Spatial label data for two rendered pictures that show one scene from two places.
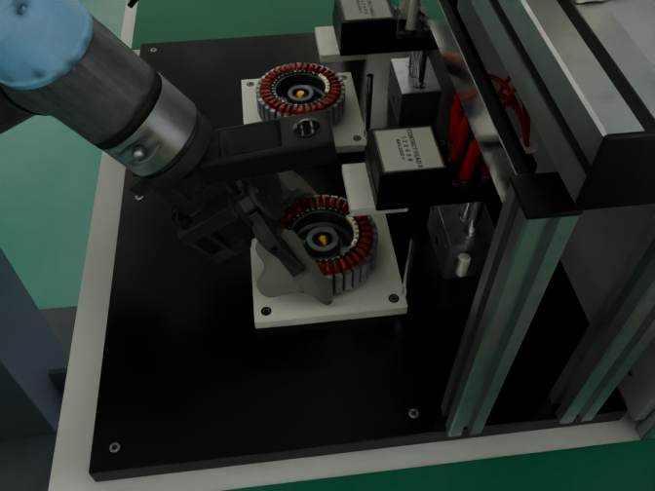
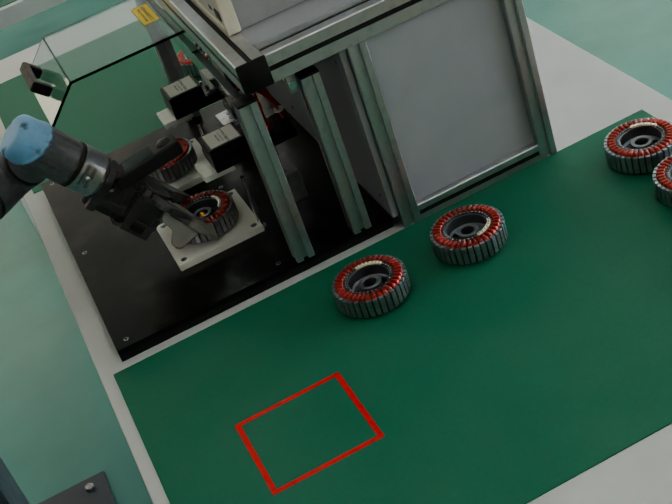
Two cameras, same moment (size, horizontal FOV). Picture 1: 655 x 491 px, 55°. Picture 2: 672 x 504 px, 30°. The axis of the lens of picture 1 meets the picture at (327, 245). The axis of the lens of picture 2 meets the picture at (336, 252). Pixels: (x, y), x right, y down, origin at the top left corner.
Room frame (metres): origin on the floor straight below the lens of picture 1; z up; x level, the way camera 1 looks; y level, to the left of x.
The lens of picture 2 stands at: (-1.39, -0.03, 1.83)
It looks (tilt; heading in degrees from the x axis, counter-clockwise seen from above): 33 degrees down; 355
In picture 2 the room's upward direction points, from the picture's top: 20 degrees counter-clockwise
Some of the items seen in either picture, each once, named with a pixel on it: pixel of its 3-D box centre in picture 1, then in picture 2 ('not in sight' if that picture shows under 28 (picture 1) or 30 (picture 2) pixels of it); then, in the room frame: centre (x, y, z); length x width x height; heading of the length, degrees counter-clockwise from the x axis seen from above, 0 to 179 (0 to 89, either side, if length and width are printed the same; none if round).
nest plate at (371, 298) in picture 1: (323, 258); (208, 228); (0.41, 0.00, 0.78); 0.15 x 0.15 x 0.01; 7
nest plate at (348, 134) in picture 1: (301, 113); (170, 172); (0.65, 0.03, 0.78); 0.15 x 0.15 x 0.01; 7
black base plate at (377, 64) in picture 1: (324, 187); (199, 203); (0.54, 0.00, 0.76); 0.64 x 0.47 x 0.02; 7
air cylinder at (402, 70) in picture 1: (412, 92); (237, 128); (0.67, -0.11, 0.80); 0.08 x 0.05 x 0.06; 7
